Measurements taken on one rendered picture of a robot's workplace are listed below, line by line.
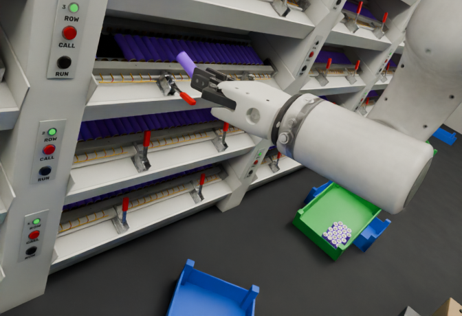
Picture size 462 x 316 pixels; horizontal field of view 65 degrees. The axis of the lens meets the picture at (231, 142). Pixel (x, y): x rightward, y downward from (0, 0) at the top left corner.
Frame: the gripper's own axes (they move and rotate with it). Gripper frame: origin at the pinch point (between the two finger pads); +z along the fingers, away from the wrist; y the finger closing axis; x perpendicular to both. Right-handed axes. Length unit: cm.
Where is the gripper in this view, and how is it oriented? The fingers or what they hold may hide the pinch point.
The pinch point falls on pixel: (208, 81)
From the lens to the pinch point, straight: 55.7
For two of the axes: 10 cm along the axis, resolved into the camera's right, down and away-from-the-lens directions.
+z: -7.3, -4.3, 5.3
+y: 6.3, -1.4, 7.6
